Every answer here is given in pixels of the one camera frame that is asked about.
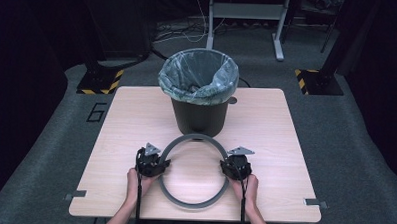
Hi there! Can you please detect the white metal stand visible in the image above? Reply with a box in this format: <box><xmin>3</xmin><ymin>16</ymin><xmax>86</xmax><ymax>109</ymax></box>
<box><xmin>204</xmin><ymin>0</ymin><xmax>288</xmax><ymax>62</ymax></box>

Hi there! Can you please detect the thick black floor cable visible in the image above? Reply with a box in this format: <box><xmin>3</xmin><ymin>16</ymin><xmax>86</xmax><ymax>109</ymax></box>
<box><xmin>97</xmin><ymin>42</ymin><xmax>170</xmax><ymax>72</ymax></box>

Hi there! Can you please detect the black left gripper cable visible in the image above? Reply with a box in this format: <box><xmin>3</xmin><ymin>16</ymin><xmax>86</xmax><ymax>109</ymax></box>
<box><xmin>134</xmin><ymin>169</ymin><xmax>144</xmax><ymax>224</ymax></box>

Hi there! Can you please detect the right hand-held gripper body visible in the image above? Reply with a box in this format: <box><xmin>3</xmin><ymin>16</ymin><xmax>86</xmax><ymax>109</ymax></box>
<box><xmin>226</xmin><ymin>145</ymin><xmax>255</xmax><ymax>182</ymax></box>

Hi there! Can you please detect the person's left hand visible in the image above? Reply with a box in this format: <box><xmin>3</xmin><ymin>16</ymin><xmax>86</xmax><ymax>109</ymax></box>
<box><xmin>125</xmin><ymin>168</ymin><xmax>158</xmax><ymax>207</ymax></box>

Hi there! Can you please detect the translucent trash bag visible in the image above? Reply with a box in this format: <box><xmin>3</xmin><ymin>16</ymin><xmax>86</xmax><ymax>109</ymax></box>
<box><xmin>157</xmin><ymin>46</ymin><xmax>241</xmax><ymax>107</ymax></box>

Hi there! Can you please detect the black striped stand base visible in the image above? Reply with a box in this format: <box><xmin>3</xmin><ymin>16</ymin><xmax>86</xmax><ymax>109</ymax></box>
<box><xmin>76</xmin><ymin>61</ymin><xmax>126</xmax><ymax>96</ymax></box>
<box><xmin>293</xmin><ymin>67</ymin><xmax>345</xmax><ymax>97</ymax></box>

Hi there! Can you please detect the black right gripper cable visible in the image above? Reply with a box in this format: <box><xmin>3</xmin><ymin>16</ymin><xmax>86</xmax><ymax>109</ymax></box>
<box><xmin>238</xmin><ymin>177</ymin><xmax>250</xmax><ymax>224</ymax></box>

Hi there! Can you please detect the grey table bracket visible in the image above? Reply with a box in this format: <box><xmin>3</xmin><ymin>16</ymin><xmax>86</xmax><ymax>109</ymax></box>
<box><xmin>303</xmin><ymin>197</ymin><xmax>329</xmax><ymax>211</ymax></box>
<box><xmin>63</xmin><ymin>188</ymin><xmax>88</xmax><ymax>202</ymax></box>

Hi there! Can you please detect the person's right hand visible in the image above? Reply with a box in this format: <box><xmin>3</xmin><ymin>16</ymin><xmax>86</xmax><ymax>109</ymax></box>
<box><xmin>231</xmin><ymin>174</ymin><xmax>259</xmax><ymax>210</ymax></box>

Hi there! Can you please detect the dark curtain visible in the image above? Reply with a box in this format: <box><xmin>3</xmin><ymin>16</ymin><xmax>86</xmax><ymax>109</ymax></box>
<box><xmin>0</xmin><ymin>0</ymin><xmax>71</xmax><ymax>215</ymax></box>
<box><xmin>340</xmin><ymin>0</ymin><xmax>397</xmax><ymax>192</ymax></box>

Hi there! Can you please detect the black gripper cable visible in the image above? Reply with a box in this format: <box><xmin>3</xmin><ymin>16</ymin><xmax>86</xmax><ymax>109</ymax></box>
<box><xmin>134</xmin><ymin>169</ymin><xmax>144</xmax><ymax>224</ymax></box>
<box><xmin>238</xmin><ymin>177</ymin><xmax>250</xmax><ymax>224</ymax></box>

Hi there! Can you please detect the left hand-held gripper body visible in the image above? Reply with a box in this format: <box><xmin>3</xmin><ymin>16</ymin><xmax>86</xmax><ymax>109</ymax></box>
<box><xmin>134</xmin><ymin>142</ymin><xmax>163</xmax><ymax>178</ymax></box>

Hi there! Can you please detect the black ribbed trash bin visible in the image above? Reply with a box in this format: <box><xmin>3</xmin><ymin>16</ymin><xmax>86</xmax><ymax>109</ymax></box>
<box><xmin>170</xmin><ymin>96</ymin><xmax>229</xmax><ymax>138</ymax></box>

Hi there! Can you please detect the floor cables bundle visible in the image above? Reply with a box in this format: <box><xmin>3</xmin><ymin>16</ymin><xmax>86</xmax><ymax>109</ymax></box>
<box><xmin>152</xmin><ymin>14</ymin><xmax>231</xmax><ymax>47</ymax></box>

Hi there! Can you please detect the grey bin ring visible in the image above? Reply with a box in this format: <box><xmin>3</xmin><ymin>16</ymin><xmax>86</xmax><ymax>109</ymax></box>
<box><xmin>156</xmin><ymin>132</ymin><xmax>233</xmax><ymax>211</ymax></box>

